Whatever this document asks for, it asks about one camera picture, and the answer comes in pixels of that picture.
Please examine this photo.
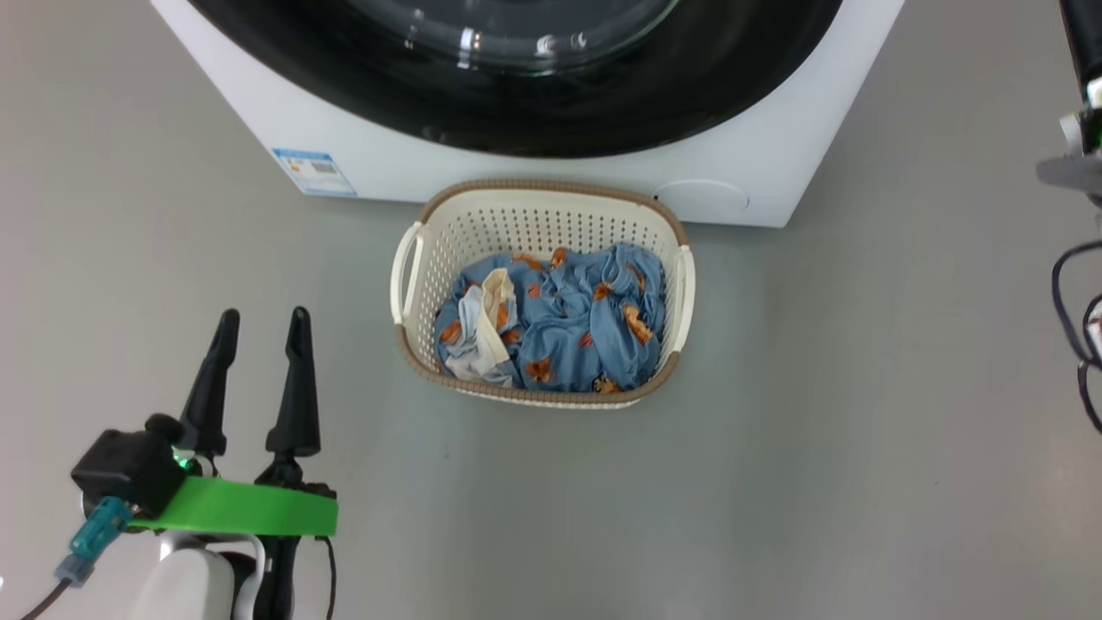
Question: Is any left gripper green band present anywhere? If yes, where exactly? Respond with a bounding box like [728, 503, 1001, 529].
[129, 306, 339, 539]

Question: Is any cream white cloth garment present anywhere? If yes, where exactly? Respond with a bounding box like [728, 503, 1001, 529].
[443, 269, 519, 384]

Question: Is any blue garment with orange print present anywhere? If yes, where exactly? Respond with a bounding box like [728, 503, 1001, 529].
[433, 243, 668, 395]

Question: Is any black round glass washer door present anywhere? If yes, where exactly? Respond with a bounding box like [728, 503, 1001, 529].
[185, 0, 845, 158]

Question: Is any cream perforated laundry basket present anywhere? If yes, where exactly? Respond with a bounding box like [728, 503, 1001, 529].
[390, 179, 696, 410]

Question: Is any white front-load washing machine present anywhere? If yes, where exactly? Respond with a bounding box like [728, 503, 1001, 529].
[151, 0, 907, 229]

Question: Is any blue energy label sticker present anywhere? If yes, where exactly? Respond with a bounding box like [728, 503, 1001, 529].
[271, 148, 358, 199]

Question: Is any round white filter cover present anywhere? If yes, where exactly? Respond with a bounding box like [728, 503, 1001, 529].
[652, 179, 750, 216]

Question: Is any teal left camera cable plug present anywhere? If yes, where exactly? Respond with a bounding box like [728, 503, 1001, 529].
[17, 497, 134, 620]

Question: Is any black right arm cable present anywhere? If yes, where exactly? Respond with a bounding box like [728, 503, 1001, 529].
[1050, 239, 1102, 431]

